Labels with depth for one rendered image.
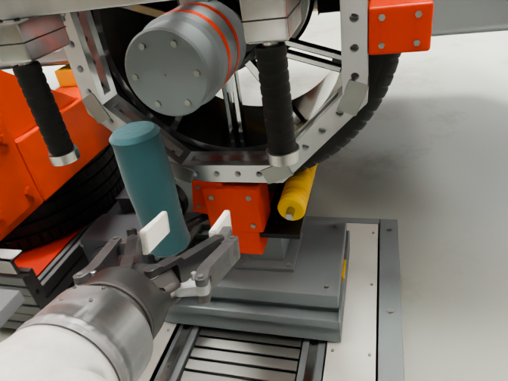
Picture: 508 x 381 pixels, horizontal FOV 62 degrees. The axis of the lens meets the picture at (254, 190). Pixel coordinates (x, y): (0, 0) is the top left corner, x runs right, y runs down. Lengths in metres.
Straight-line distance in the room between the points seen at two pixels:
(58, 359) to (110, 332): 0.05
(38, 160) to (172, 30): 0.60
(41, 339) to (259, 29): 0.36
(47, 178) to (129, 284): 0.79
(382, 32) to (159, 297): 0.50
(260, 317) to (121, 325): 0.84
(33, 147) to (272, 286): 0.66
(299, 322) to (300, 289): 0.08
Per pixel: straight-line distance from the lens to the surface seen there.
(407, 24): 0.70
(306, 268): 1.15
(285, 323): 1.14
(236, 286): 1.13
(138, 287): 0.37
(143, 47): 0.63
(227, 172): 0.85
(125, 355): 0.32
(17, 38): 0.64
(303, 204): 0.86
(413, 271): 1.48
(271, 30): 0.49
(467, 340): 1.33
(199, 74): 0.61
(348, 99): 0.73
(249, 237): 0.92
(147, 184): 0.77
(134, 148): 0.74
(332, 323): 1.11
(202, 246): 0.45
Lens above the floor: 1.01
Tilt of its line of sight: 32 degrees down
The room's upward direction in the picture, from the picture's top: 9 degrees counter-clockwise
